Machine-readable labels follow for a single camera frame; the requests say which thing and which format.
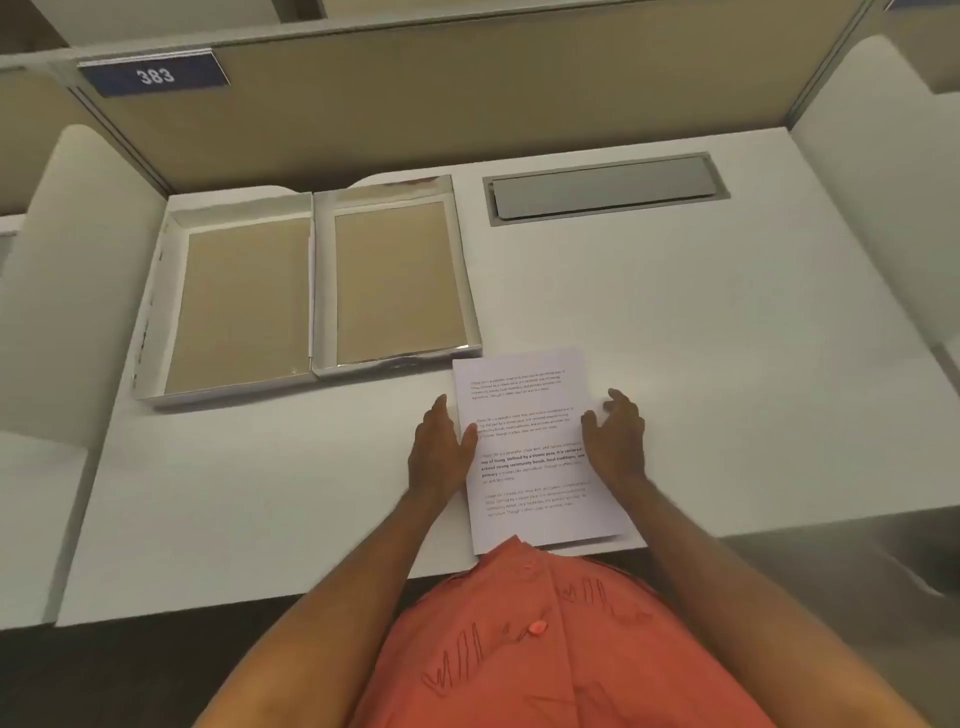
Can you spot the blue number sign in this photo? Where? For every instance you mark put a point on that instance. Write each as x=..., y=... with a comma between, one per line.
x=154, y=73

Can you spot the person's right thumb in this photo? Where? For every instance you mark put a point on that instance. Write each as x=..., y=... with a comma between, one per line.
x=589, y=431

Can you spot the narrow white cardboard tray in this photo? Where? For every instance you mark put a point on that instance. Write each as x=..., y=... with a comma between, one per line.
x=394, y=277

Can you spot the person's left thumb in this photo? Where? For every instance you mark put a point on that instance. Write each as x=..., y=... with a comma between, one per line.
x=468, y=450

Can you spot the pink shirt button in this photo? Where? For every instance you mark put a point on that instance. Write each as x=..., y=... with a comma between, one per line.
x=537, y=628

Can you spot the person's right forearm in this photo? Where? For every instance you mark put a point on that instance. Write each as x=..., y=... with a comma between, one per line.
x=720, y=592

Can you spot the person's right hand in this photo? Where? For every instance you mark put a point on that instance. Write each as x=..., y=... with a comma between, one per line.
x=619, y=450

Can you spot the person's left forearm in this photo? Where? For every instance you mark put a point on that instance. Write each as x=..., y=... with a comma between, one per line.
x=352, y=600

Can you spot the orange patterned shirt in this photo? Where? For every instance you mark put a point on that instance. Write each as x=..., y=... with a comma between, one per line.
x=570, y=652

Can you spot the beige partition panel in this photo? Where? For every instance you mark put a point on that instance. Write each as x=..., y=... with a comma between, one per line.
x=465, y=90

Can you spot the wide white cardboard tray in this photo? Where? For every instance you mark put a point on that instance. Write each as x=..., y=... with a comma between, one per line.
x=238, y=300

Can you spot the person's left hand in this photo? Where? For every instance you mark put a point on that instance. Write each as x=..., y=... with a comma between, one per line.
x=439, y=457

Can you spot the stack of printed white paper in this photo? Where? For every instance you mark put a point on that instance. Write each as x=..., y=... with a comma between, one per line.
x=529, y=420

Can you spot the white desk side divider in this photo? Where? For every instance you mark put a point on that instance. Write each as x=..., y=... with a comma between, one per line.
x=67, y=300
x=885, y=187

